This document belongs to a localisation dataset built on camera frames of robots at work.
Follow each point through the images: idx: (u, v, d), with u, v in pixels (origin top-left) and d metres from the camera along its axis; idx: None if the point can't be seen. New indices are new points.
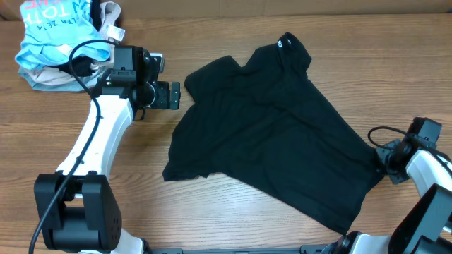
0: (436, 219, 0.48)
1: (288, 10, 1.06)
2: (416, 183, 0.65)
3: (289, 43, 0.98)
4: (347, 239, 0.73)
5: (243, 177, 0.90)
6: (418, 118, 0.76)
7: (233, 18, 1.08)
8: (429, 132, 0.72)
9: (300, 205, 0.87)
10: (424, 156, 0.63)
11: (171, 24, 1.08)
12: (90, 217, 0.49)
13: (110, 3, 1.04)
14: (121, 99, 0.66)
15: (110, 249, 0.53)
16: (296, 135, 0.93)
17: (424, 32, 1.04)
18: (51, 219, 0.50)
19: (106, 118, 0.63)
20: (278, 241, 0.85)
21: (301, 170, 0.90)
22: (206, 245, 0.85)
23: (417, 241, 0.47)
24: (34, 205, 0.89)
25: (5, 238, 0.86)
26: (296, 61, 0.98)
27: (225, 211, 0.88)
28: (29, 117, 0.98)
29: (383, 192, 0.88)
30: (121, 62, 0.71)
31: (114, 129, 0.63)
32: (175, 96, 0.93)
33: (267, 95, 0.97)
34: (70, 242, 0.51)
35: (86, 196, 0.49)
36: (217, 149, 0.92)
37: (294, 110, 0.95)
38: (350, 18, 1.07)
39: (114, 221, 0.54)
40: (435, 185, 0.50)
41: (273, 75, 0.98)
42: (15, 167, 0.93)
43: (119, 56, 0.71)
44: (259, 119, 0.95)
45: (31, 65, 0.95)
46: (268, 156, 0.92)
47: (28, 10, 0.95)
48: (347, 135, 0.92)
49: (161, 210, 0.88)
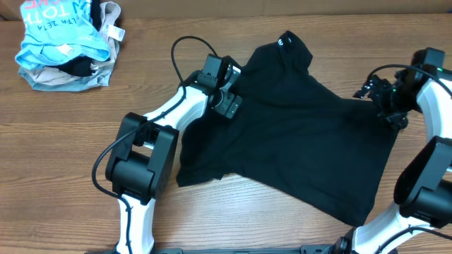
0: (433, 166, 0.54)
1: (288, 10, 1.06)
2: (424, 113, 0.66)
3: (289, 41, 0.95)
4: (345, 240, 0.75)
5: (250, 176, 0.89)
6: (419, 51, 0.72)
7: (233, 18, 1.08)
8: (435, 61, 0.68)
9: (312, 202, 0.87)
10: (435, 89, 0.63)
11: (171, 24, 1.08)
12: (156, 159, 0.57)
13: (110, 3, 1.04)
14: (201, 94, 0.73)
15: (154, 197, 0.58)
16: (301, 134, 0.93)
17: (424, 32, 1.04)
18: (121, 148, 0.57)
19: (188, 101, 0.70)
20: (278, 241, 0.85)
21: (310, 168, 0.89)
22: (206, 245, 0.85)
23: (418, 190, 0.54)
24: (34, 205, 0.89)
25: (5, 238, 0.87)
26: (297, 58, 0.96)
27: (226, 211, 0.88)
28: (29, 117, 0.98)
29: (384, 192, 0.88)
30: (209, 68, 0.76)
31: (190, 111, 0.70)
32: (234, 107, 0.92)
33: (271, 95, 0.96)
34: (129, 175, 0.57)
35: (161, 140, 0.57)
36: (225, 149, 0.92)
37: (298, 110, 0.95)
38: (350, 18, 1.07)
39: (164, 176, 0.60)
40: (436, 137, 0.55)
41: (275, 75, 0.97)
42: (15, 167, 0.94)
43: (207, 63, 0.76)
44: (266, 118, 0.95)
45: (31, 65, 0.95)
46: (278, 154, 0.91)
47: (28, 10, 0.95)
48: (353, 135, 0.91)
49: (161, 210, 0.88)
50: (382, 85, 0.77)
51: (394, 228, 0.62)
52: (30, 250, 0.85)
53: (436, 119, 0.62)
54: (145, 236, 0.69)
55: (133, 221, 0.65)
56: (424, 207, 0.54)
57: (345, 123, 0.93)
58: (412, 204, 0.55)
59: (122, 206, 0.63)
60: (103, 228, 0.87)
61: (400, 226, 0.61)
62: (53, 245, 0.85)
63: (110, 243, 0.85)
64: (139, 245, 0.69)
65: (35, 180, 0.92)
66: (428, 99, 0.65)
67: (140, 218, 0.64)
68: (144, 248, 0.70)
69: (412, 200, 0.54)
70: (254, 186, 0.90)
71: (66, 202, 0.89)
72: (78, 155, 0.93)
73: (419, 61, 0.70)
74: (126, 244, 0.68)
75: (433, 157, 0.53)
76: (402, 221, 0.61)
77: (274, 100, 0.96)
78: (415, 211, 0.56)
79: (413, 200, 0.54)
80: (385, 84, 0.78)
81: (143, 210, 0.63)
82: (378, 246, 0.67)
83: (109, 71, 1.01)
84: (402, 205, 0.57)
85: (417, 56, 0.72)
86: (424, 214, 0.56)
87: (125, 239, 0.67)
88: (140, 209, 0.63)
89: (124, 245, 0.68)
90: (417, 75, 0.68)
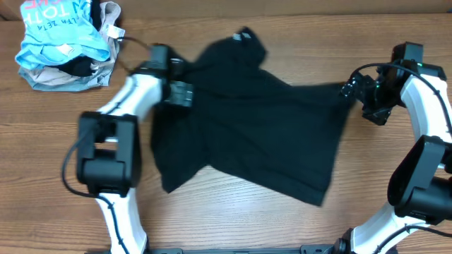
0: (424, 166, 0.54)
1: (288, 10, 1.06)
2: (409, 111, 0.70)
3: (246, 37, 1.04)
4: (344, 243, 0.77)
5: (217, 166, 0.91)
6: (397, 46, 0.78)
7: (234, 18, 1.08)
8: (414, 55, 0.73)
9: (273, 185, 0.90)
10: (418, 86, 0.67)
11: (171, 23, 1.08)
12: (121, 149, 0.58)
13: (109, 3, 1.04)
14: (152, 79, 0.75)
15: (131, 185, 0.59)
16: (258, 123, 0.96)
17: (425, 32, 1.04)
18: (85, 147, 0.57)
19: (138, 89, 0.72)
20: (278, 241, 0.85)
21: (269, 153, 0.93)
22: (206, 245, 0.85)
23: (411, 190, 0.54)
24: (34, 205, 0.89)
25: (5, 238, 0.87)
26: (251, 52, 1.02)
27: (225, 211, 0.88)
28: (30, 117, 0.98)
29: (383, 192, 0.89)
30: (154, 56, 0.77)
31: (145, 97, 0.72)
32: (187, 94, 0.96)
33: (224, 87, 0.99)
34: (100, 171, 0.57)
35: (121, 128, 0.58)
36: (199, 146, 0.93)
37: (252, 100, 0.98)
38: (351, 18, 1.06)
39: (136, 164, 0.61)
40: (424, 137, 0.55)
41: (229, 68, 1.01)
42: (15, 167, 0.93)
43: (152, 52, 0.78)
44: (237, 111, 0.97)
45: (31, 65, 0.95)
46: (253, 146, 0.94)
47: (28, 10, 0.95)
48: (308, 121, 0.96)
49: (160, 210, 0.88)
50: (365, 82, 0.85)
51: (391, 227, 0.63)
52: (31, 250, 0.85)
53: (421, 114, 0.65)
54: (134, 230, 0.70)
55: (118, 219, 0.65)
56: (419, 207, 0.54)
57: (299, 109, 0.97)
58: (407, 204, 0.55)
59: (103, 204, 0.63)
60: (102, 228, 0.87)
61: (397, 225, 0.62)
62: (52, 245, 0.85)
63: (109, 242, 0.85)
64: (132, 242, 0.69)
65: (35, 180, 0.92)
66: (412, 95, 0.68)
67: (123, 211, 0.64)
68: (138, 245, 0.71)
69: (406, 201, 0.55)
70: (254, 186, 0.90)
71: (66, 203, 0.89)
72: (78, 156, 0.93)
73: (400, 56, 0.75)
74: (119, 243, 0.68)
75: (422, 156, 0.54)
76: (399, 221, 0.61)
77: (230, 93, 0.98)
78: (410, 211, 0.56)
79: (407, 200, 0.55)
80: (368, 80, 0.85)
81: (125, 202, 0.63)
82: (377, 245, 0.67)
83: (109, 71, 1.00)
84: (397, 207, 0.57)
85: (395, 51, 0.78)
86: (419, 212, 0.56)
87: (117, 238, 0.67)
88: (123, 202, 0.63)
89: (118, 246, 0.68)
90: (399, 72, 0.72)
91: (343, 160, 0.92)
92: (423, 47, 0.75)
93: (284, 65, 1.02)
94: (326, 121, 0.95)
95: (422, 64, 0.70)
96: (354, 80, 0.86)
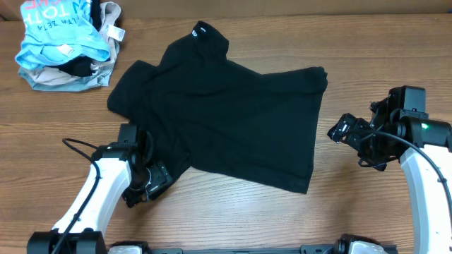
0: None
1: (288, 10, 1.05)
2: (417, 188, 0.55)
3: (203, 31, 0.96)
4: (342, 244, 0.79)
5: (200, 165, 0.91)
6: (395, 89, 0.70)
7: (234, 19, 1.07)
8: (415, 102, 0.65)
9: (257, 178, 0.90)
10: (419, 164, 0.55)
11: (171, 24, 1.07)
12: None
13: (110, 3, 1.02)
14: (121, 161, 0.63)
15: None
16: (237, 120, 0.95)
17: (425, 32, 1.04)
18: None
19: (105, 179, 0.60)
20: (278, 241, 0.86)
21: (250, 147, 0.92)
22: (206, 245, 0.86)
23: None
24: (34, 205, 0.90)
25: (5, 238, 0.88)
26: (213, 45, 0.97)
27: (225, 211, 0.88)
28: (30, 117, 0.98)
29: (383, 192, 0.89)
30: (125, 135, 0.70)
31: (113, 189, 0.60)
32: (163, 169, 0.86)
33: (197, 83, 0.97)
34: None
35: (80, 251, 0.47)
36: (179, 147, 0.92)
37: (229, 95, 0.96)
38: (351, 18, 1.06)
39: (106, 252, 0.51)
40: None
41: (195, 67, 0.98)
42: (15, 167, 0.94)
43: (123, 132, 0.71)
44: (216, 109, 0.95)
45: (31, 65, 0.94)
46: (236, 142, 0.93)
47: (28, 10, 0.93)
48: (288, 111, 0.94)
49: (160, 210, 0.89)
50: (358, 125, 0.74)
51: None
52: None
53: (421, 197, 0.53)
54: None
55: None
56: None
57: (273, 99, 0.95)
58: None
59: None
60: None
61: None
62: None
63: (109, 242, 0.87)
64: None
65: (34, 180, 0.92)
66: (412, 168, 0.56)
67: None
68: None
69: None
70: (255, 186, 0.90)
71: (66, 204, 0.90)
72: (77, 155, 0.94)
73: (397, 102, 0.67)
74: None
75: None
76: None
77: (204, 90, 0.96)
78: None
79: None
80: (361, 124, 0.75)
81: None
82: None
83: (109, 71, 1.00)
84: None
85: (393, 94, 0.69)
86: None
87: None
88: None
89: None
90: (401, 129, 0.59)
91: (344, 159, 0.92)
92: (424, 92, 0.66)
93: (284, 65, 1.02)
94: (325, 121, 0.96)
95: (428, 125, 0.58)
96: (345, 125, 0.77)
